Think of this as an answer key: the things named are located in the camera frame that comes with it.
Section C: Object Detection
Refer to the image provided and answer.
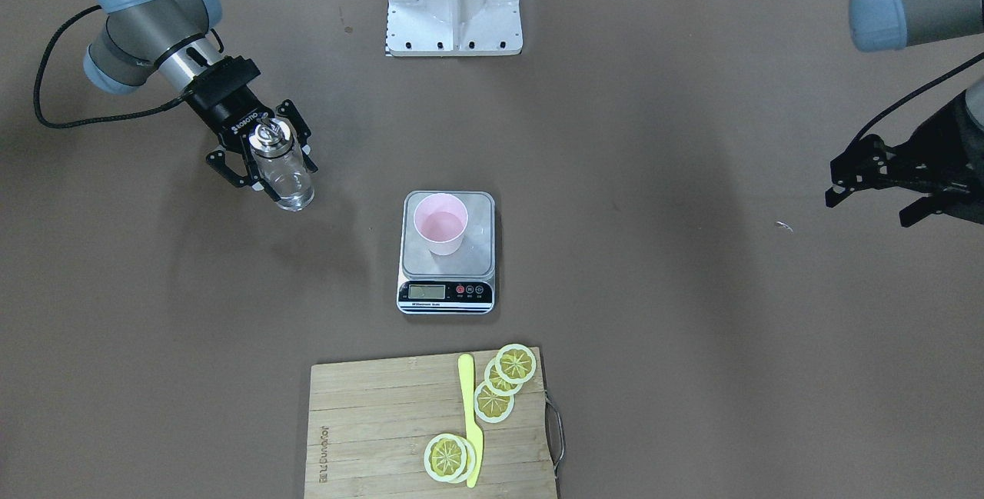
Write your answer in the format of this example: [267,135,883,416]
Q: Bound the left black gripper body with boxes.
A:
[907,88,983,225]

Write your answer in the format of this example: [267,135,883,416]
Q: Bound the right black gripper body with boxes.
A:
[185,55,275,155]

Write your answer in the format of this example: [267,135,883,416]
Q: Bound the pink plastic cup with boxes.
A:
[414,193,470,256]

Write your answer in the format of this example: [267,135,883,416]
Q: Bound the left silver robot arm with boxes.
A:
[825,0,983,227]

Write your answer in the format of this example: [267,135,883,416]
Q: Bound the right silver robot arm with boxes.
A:
[83,0,317,211]

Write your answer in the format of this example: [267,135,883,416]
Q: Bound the silver kitchen scale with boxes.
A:
[396,190,497,314]

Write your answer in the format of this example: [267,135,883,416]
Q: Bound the bamboo cutting board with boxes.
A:
[304,353,565,498]

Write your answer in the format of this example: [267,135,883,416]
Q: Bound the yellow plastic knife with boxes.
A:
[457,353,484,488]

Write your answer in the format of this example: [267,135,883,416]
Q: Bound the lemon slice near knife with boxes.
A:
[423,433,477,484]

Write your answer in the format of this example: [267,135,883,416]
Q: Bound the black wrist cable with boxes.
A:
[32,5,193,131]

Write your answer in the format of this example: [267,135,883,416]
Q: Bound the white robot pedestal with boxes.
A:
[384,0,524,57]

